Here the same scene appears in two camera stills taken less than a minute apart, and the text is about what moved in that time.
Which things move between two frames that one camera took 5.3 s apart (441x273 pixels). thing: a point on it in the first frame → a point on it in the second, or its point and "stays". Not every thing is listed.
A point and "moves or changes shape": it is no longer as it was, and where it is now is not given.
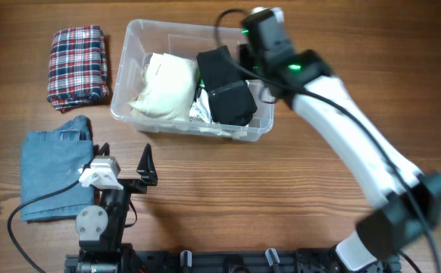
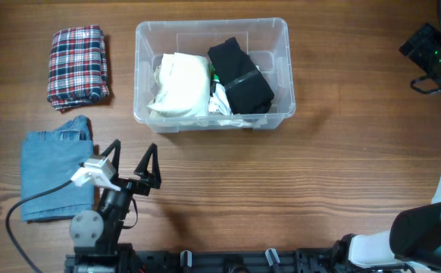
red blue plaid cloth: [77, 71] stays
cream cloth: [168, 88] moves or changes shape
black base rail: [287, 260] stays
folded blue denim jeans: [52, 160] stays
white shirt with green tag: [200, 115] → [219, 103]
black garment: [230, 98] moves or changes shape
